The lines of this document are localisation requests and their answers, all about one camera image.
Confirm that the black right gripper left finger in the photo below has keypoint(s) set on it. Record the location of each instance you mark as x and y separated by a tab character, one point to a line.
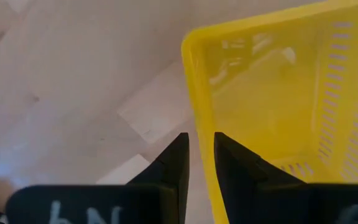
154	199

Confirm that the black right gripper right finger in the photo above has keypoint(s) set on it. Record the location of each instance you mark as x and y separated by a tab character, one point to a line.
259	199

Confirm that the yellow plastic basket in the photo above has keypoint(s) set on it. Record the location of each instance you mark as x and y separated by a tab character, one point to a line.
259	102

